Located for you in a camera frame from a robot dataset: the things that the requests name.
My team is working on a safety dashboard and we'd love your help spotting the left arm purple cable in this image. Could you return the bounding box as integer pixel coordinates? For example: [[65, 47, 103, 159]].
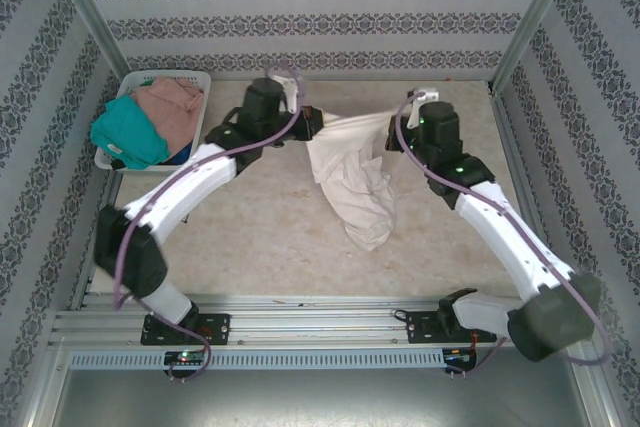
[[112, 64, 309, 383]]

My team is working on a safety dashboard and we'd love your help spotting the blue t-shirt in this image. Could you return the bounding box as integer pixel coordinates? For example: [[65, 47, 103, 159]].
[[164, 144, 194, 166]]

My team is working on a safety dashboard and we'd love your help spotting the white plastic laundry basket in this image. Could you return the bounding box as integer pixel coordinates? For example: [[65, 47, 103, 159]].
[[94, 70, 212, 177]]

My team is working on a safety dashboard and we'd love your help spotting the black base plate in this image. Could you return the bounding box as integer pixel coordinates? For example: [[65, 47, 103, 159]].
[[140, 313, 232, 347], [405, 310, 497, 346]]

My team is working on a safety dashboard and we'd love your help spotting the teal t-shirt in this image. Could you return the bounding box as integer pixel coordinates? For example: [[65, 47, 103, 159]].
[[90, 96, 171, 171]]

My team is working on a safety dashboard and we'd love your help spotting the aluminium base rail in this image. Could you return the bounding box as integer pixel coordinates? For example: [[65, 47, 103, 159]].
[[49, 294, 586, 348]]

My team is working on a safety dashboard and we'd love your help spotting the white t-shirt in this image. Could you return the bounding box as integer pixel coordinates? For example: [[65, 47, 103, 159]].
[[305, 105, 419, 254]]

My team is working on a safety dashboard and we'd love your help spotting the aluminium side rail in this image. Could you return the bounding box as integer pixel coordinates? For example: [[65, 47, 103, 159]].
[[69, 166, 124, 308], [489, 89, 569, 307]]

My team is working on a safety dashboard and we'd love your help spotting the aluminium frame post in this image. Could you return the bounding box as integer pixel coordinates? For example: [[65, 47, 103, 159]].
[[42, 0, 134, 83], [489, 0, 586, 93]]

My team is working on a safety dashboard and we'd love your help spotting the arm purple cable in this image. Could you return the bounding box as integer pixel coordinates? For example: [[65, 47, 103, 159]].
[[392, 89, 612, 381], [112, 64, 309, 383]]

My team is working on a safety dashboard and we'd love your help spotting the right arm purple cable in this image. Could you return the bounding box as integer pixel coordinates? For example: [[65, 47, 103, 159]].
[[392, 89, 612, 381]]

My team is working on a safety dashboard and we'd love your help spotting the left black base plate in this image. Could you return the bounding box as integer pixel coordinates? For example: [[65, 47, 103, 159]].
[[140, 313, 232, 347]]

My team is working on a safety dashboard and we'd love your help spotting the left controller board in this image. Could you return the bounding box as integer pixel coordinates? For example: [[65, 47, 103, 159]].
[[164, 350, 207, 367]]

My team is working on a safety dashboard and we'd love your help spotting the pink t-shirt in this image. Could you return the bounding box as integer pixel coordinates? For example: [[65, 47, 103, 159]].
[[130, 77, 206, 156]]

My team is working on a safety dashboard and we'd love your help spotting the white slotted cable duct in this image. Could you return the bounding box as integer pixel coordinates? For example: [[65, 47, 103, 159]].
[[69, 349, 449, 371]]

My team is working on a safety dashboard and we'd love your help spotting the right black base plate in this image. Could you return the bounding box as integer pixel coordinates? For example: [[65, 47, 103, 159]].
[[405, 310, 497, 346]]

